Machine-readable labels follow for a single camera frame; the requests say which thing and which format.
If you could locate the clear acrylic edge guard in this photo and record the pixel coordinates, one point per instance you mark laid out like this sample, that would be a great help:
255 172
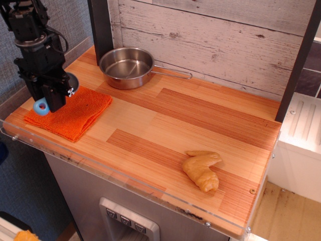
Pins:
147 160

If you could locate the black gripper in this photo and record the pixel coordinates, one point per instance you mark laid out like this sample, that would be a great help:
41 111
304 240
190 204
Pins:
41 69

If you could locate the dark right frame post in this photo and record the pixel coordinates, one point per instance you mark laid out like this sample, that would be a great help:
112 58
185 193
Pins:
299 62

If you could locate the white toy sink unit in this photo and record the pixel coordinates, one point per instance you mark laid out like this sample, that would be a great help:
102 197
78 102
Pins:
295 163

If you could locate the yellow object bottom left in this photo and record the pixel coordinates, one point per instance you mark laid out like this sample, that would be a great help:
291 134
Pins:
25 235

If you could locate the small steel pot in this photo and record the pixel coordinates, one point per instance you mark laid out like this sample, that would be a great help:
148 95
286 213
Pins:
130 68

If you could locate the grey toy fridge cabinet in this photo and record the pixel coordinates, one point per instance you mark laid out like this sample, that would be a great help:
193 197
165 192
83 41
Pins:
105 209

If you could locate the blue handled grey spoon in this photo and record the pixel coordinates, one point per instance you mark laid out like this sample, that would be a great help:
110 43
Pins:
41 107

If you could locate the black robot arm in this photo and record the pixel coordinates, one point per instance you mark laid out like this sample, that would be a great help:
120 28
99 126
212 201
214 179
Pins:
28 20

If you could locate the toy chicken wing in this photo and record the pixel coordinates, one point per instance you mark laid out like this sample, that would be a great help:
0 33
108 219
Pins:
197 168

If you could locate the orange folded cloth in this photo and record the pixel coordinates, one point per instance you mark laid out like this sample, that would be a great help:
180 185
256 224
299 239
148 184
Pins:
76 117

